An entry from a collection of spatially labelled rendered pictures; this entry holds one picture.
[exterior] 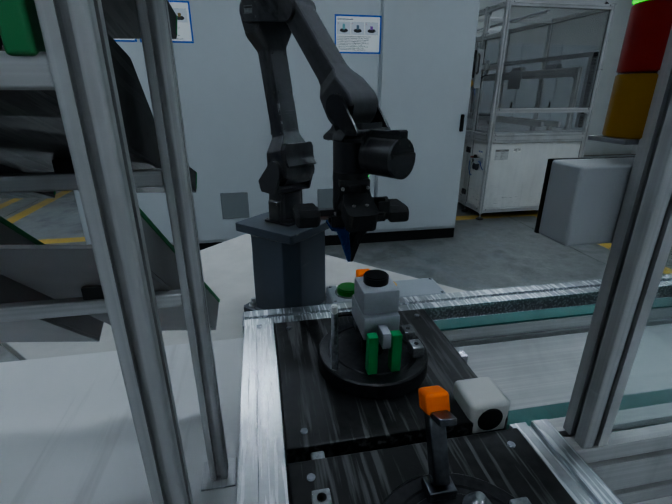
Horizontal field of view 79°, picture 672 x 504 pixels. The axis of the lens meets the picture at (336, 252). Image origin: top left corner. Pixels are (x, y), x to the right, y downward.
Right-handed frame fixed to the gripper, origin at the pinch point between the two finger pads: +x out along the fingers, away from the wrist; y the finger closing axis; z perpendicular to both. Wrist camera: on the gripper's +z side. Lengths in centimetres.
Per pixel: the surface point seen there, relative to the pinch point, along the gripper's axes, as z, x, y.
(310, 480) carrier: 36.7, 8.7, -12.6
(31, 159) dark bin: 24.1, -18.5, -33.6
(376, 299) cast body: 23.7, -1.7, -2.8
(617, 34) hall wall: -707, -131, 718
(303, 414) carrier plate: 28.4, 8.8, -12.1
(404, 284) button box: -1.4, 9.8, 11.0
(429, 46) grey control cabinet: -270, -58, 130
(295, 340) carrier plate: 14.2, 8.8, -11.3
